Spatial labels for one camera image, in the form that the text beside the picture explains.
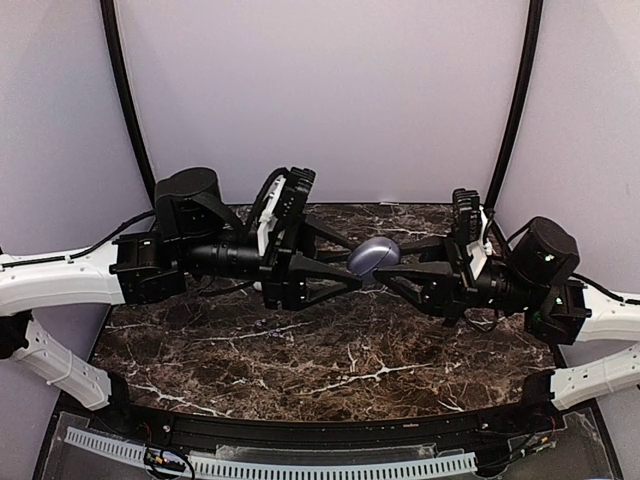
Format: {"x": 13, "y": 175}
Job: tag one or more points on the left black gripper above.
{"x": 285, "y": 273}

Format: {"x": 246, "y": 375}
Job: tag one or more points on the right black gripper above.
{"x": 450, "y": 287}

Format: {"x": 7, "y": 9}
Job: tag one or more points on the purple grey earbud case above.
{"x": 372, "y": 254}

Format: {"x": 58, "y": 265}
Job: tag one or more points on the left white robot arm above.
{"x": 196, "y": 235}

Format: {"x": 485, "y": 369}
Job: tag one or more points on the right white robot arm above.
{"x": 537, "y": 279}

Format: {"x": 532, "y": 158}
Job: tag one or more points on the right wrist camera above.
{"x": 470, "y": 229}

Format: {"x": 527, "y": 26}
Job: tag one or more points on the black front rail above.
{"x": 476, "y": 428}

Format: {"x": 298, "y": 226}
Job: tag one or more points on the white slotted cable duct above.
{"x": 253, "y": 463}

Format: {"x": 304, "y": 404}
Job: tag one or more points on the right black frame post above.
{"x": 521, "y": 86}

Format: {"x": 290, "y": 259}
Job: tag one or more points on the black frame post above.
{"x": 521, "y": 86}
{"x": 125, "y": 96}

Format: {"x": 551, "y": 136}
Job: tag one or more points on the left black frame post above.
{"x": 125, "y": 96}

